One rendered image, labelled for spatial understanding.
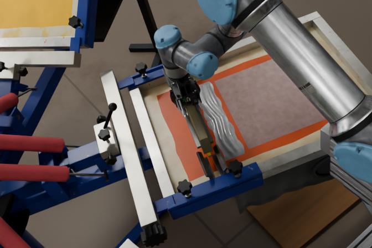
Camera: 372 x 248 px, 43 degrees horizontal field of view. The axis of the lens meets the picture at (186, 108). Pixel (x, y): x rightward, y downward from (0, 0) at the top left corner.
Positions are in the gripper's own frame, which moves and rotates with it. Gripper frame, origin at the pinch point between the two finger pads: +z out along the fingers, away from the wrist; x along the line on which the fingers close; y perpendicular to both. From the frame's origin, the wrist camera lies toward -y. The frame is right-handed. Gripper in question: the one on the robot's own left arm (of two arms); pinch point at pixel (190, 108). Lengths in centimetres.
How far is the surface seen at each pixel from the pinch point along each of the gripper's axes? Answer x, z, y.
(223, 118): 9.6, 9.1, 1.8
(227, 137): 8.0, 9.0, 10.0
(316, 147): 31.1, 6.3, 27.9
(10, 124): -62, 0, -24
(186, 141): -5.1, 9.7, 4.7
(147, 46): -4, 101, -160
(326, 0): 126, 105, -143
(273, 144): 20.6, 9.8, 18.6
